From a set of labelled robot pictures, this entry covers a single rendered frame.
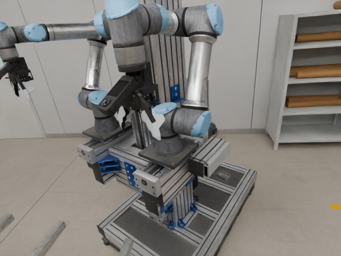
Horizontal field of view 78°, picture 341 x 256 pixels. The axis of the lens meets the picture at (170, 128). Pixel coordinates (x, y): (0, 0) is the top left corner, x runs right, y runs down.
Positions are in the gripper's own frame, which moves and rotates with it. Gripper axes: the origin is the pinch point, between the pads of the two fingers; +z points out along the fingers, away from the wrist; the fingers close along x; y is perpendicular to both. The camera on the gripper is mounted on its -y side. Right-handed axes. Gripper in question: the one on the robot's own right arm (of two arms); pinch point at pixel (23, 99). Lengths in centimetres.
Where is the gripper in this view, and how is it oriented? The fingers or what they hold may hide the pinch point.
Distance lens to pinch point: 134.3
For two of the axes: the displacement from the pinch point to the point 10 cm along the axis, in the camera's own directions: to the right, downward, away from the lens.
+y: 6.0, -4.1, 6.9
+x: -8.0, -2.0, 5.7
